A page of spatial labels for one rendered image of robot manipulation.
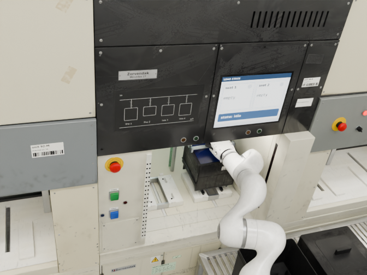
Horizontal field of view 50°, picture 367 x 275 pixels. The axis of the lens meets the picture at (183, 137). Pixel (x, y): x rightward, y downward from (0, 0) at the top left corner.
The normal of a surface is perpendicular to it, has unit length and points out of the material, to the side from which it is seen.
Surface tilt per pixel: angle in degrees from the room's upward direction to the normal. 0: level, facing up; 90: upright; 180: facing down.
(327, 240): 0
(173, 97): 90
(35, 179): 90
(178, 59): 90
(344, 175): 0
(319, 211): 90
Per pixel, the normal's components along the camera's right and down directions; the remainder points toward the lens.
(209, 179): 0.33, 0.62
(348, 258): 0.11, -0.81
